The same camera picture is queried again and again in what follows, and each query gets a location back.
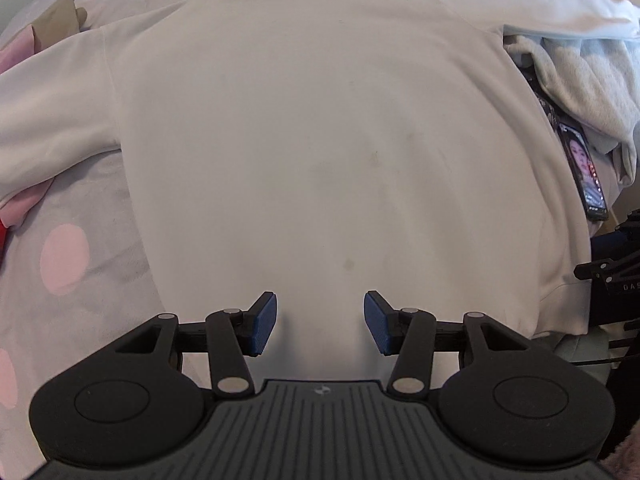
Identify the polka dot bed cover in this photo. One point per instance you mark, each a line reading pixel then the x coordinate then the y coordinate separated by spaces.
pixel 74 274

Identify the black floral garment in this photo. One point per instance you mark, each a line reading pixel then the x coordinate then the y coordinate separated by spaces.
pixel 545 102

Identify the grey fleece blanket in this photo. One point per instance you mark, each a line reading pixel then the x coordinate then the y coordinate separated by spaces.
pixel 595 81

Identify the white sweatshirt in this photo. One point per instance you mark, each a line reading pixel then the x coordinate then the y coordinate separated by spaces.
pixel 320 149

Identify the khaki folded garment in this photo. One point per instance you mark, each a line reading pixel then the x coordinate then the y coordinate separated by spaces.
pixel 61 20

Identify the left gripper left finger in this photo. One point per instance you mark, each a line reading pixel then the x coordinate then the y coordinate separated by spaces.
pixel 228 337

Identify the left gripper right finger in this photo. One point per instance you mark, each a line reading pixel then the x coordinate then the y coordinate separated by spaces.
pixel 414 336

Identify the smartphone with lit screen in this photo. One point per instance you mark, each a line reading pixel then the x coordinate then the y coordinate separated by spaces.
pixel 584 171

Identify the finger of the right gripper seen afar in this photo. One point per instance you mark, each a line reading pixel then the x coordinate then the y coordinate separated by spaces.
pixel 613 274

